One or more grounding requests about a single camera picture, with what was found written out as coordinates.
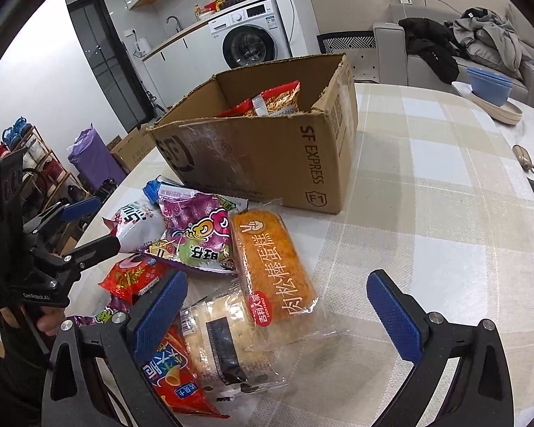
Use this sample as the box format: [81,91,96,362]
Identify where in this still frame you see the brown key pouch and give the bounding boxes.
[513,144,534,175]

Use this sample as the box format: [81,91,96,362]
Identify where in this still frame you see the grey clothes pile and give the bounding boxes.
[445,7,534,77]

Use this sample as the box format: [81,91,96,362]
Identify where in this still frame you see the purple snack packet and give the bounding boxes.
[136,189,239,275]

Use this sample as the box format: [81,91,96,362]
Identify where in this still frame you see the brown cardboard box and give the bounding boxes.
[145,53,359,215]

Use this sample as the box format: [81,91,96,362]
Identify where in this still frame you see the clear cracker packet black label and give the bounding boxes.
[178,291,290,405]

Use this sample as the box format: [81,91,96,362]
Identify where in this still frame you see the white washing machine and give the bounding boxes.
[208,0,293,70]

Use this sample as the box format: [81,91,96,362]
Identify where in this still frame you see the blue bowls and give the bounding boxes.
[466,67,514,107]

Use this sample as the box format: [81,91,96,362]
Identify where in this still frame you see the noodle snack packet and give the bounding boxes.
[250,80,302,117]

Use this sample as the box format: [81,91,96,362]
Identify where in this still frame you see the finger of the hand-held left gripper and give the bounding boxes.
[24,197,103,237]
[49,234,124,277]

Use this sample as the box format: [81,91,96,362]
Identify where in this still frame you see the white and blue snack packet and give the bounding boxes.
[103,178,192,252]

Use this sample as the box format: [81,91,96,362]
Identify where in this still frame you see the small cardboard box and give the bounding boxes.
[109,125,157,172]

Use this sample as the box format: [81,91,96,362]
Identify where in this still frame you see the dark glass door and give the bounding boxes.
[66,0,146,131]

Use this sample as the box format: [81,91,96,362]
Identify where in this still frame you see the person's left forearm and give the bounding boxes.
[0,307,56,427]

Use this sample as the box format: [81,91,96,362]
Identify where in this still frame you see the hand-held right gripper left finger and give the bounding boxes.
[42,269,190,427]

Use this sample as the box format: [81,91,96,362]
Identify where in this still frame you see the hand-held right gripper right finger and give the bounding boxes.
[366,269,515,427]

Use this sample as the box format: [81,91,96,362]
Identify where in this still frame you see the beige plates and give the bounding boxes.
[451,81,524,124]

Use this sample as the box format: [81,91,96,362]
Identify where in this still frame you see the orange cake packet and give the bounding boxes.
[228,200,339,344]

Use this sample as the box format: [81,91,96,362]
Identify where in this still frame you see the wooden shoe rack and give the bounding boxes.
[0,118,90,250]

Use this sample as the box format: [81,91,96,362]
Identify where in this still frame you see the red cookie packet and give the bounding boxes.
[99,255,174,313]

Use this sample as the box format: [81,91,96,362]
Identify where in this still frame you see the purple trash bin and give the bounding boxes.
[68,128,126,193]

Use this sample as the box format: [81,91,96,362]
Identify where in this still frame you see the white kitchen counter cabinet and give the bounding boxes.
[142,20,232,126]

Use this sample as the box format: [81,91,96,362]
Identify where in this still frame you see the person's left hand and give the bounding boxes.
[0,305,68,337]

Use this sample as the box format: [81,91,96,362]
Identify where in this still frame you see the grey sofa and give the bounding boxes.
[374,2,534,113]

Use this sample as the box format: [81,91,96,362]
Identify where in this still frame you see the black jacket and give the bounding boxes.
[398,18,462,85]

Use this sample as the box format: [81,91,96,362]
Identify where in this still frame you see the red chip packet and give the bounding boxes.
[140,325,230,421]

